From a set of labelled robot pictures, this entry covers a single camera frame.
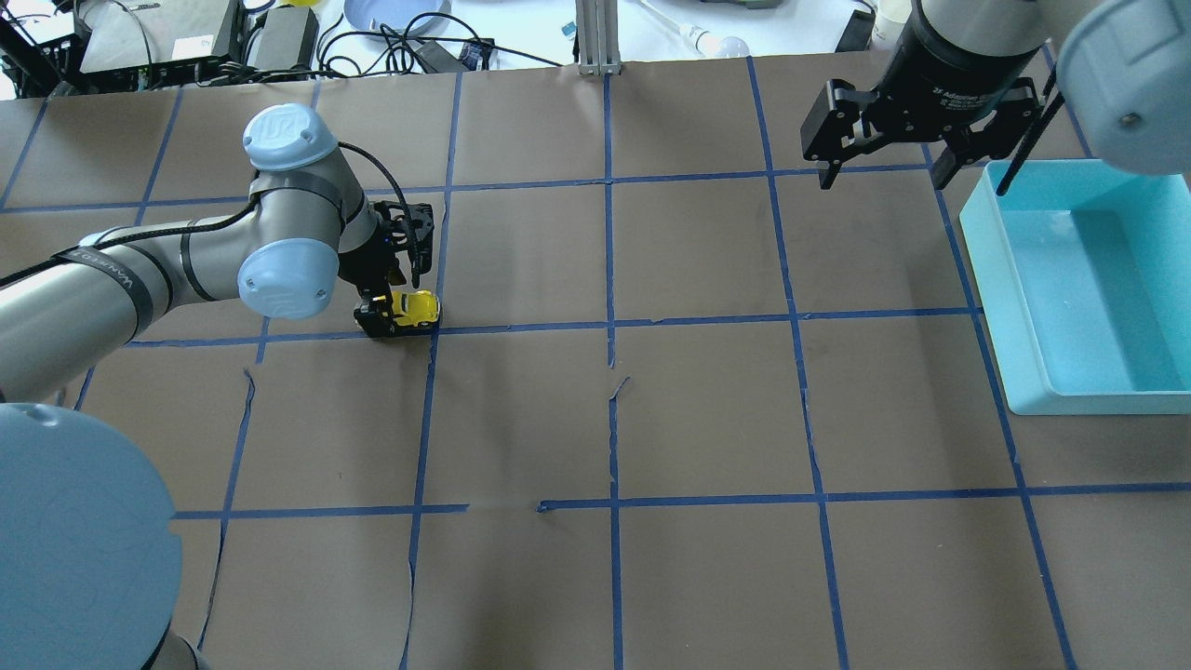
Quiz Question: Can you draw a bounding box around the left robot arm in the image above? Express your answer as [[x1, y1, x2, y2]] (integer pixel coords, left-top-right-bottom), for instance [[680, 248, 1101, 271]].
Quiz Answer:
[[1, 104, 441, 669]]

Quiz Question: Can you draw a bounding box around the yellow beetle toy car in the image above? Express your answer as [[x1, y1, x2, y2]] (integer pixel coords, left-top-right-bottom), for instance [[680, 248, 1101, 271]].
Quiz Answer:
[[392, 289, 442, 331]]

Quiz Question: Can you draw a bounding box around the black power adapter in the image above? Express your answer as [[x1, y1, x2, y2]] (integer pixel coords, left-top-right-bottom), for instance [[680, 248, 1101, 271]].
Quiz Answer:
[[247, 5, 318, 71]]

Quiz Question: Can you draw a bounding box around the black electronics box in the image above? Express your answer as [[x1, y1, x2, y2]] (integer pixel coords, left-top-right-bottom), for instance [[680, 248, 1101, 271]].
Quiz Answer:
[[80, 1, 247, 75]]

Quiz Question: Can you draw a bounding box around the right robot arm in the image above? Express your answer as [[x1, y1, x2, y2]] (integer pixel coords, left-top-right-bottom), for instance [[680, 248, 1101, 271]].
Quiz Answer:
[[800, 1, 1190, 188]]

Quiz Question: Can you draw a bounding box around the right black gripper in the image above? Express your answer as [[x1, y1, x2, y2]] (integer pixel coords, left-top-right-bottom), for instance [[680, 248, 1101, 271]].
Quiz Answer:
[[802, 10, 1041, 190]]

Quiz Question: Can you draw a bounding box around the aluminium frame post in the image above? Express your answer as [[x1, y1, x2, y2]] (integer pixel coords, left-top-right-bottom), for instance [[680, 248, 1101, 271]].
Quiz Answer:
[[575, 0, 622, 77]]

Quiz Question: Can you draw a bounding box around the blue plate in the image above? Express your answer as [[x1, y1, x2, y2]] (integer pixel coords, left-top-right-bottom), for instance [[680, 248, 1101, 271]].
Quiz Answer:
[[341, 0, 451, 35]]

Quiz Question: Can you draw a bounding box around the light blue plastic bin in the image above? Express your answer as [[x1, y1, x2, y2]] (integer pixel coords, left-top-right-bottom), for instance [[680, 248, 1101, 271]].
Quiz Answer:
[[958, 158, 1190, 415]]

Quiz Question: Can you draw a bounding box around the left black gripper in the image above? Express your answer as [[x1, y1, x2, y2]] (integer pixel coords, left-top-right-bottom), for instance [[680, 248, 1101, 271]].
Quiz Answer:
[[339, 202, 435, 339]]

